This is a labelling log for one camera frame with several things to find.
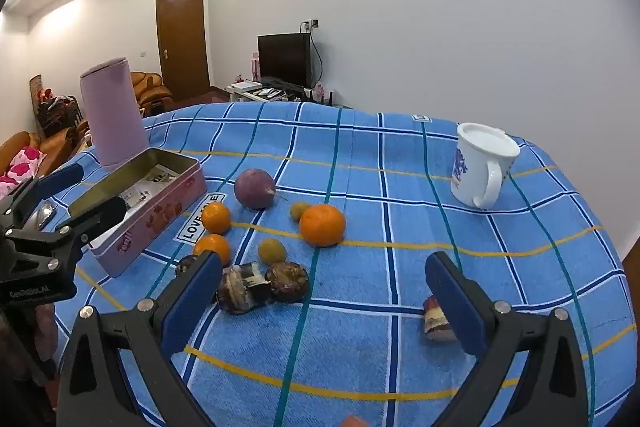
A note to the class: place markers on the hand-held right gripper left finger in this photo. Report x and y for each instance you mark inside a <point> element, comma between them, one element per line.
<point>192,302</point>

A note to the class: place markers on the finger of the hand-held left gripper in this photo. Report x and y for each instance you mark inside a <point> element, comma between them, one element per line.
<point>62,179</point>
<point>100,214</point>

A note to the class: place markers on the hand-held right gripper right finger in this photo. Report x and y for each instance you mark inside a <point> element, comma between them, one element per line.
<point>452,302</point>

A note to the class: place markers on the pink tin box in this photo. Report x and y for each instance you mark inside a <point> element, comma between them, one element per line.
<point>150,222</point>

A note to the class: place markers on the small orange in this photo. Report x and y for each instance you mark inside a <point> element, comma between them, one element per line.
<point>214,247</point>
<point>216,218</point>

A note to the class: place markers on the dark brown round fruit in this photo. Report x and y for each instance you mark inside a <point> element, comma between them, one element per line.
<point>286,282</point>

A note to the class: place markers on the round purple fruit with stem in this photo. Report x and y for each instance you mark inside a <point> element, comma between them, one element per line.
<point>254,189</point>

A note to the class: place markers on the small yellow-brown fruit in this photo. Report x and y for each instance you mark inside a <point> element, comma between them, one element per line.
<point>271,251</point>
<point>300,211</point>

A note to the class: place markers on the red-brown snack piece right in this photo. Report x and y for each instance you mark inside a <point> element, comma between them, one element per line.
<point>434,322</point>

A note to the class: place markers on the brown leather sofa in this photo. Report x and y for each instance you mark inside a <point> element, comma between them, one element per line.
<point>55,144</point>

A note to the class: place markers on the pink floral cushion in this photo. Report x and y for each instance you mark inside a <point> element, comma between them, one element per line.
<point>22,162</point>

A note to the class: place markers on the dark cluttered rack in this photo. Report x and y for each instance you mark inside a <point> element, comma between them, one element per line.
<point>57,114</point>

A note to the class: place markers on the purple cylindrical canister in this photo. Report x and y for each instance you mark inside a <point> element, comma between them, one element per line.
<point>112,117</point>

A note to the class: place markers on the blue plaid blanket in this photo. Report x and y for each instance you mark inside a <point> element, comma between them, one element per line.
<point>400,207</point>

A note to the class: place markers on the brown leather armchair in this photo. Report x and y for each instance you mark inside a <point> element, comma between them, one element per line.
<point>150,89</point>

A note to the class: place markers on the white mug with blue print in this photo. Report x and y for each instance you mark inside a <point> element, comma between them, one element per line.
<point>470,172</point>

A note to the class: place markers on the large orange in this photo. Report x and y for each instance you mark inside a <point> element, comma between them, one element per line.
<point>322,226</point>

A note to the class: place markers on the brown wooden door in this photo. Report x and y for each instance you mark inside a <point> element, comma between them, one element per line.
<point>182,42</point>

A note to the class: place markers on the white low cabinet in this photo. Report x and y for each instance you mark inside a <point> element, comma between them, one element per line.
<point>245,89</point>

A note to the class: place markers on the black television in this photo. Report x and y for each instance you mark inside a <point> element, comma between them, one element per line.
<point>282,59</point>

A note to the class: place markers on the wall socket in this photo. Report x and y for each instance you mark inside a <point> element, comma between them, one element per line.
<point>312,24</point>

